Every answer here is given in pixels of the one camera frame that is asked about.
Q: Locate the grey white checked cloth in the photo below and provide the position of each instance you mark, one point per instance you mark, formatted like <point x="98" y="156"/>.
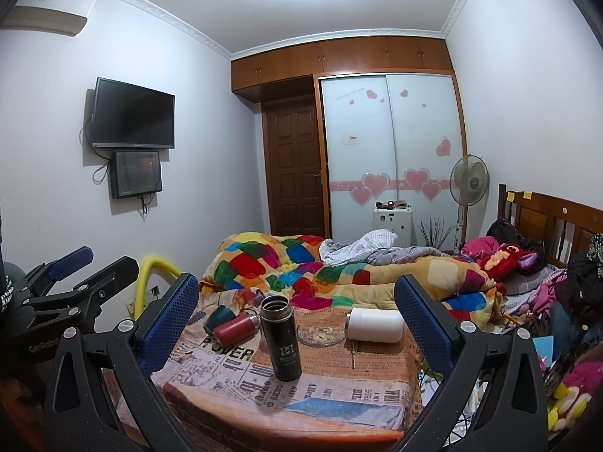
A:
<point x="372" y="245"/>

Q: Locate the white standing fan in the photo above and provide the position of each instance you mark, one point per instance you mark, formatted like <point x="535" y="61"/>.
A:
<point x="468" y="176"/>

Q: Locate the white air conditioner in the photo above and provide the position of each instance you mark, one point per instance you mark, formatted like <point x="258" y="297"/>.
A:
<point x="47" y="12"/>

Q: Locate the yellow pink plush toy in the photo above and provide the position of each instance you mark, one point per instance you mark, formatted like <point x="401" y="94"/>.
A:
<point x="574" y="391"/>

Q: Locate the yellow foam tube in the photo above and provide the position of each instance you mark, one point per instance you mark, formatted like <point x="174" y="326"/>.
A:
<point x="141" y="287"/>

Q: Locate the wall socket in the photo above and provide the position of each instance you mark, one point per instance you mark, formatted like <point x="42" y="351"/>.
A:
<point x="154" y="293"/>

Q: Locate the black thermos cup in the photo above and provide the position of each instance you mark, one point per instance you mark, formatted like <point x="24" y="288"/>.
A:
<point x="281" y="343"/>

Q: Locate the wall-mounted black television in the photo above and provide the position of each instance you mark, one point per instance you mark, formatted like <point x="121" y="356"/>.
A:
<point x="133" y="114"/>

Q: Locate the colourful patchwork blanket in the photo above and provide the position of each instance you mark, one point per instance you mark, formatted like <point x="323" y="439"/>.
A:
<point x="292" y="273"/>

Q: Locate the glass ashtray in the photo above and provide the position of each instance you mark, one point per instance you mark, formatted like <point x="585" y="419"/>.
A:
<point x="322" y="336"/>

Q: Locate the wooden bed headboard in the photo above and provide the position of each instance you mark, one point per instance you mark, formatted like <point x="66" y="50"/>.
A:
<point x="556" y="216"/>

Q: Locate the red plush toy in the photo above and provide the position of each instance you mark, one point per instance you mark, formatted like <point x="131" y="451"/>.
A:
<point x="511" y="259"/>

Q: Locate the brown wooden door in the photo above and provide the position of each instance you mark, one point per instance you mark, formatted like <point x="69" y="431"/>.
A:
<point x="294" y="169"/>

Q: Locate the blue book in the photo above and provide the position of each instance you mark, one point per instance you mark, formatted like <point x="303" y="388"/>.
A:
<point x="544" y="353"/>

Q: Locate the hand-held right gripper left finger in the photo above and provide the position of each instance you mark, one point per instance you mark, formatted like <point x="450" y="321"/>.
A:
<point x="165" y="325"/>

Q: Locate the white cup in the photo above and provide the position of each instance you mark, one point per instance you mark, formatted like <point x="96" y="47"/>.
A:
<point x="377" y="325"/>

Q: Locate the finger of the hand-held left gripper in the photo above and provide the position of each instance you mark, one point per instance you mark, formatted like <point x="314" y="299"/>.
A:
<point x="110" y="273"/>
<point x="70" y="259"/>

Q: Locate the red cup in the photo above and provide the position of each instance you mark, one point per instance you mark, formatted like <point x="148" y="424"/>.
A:
<point x="235" y="330"/>

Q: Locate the green cup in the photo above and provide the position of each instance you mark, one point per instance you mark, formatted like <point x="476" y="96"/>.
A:
<point x="217" y="318"/>

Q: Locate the small black wall monitor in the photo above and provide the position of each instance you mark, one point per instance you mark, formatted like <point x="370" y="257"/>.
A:
<point x="136" y="174"/>

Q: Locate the pink cloth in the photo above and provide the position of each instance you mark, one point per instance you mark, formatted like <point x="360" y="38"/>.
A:
<point x="478" y="247"/>

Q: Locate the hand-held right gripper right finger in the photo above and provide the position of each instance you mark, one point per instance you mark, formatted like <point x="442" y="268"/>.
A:
<point x="424" y="325"/>

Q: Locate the black bag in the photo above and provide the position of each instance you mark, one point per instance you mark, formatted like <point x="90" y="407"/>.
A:
<point x="501" y="231"/>

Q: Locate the bundle of dark twigs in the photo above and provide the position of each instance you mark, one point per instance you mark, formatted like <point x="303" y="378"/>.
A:
<point x="436" y="235"/>

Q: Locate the wooden wardrobe with heart stickers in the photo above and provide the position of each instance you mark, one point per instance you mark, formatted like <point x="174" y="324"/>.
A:
<point x="391" y="127"/>

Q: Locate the grey pillow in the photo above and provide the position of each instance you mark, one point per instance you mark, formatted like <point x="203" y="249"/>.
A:
<point x="530" y="282"/>

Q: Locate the newspaper print tablecloth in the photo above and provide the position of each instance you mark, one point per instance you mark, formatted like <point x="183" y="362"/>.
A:
<point x="339" y="386"/>

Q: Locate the small white appliance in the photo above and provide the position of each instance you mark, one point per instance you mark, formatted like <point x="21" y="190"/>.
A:
<point x="392" y="226"/>

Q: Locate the pile of dark clothes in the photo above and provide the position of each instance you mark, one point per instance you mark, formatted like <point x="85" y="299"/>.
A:
<point x="582" y="273"/>

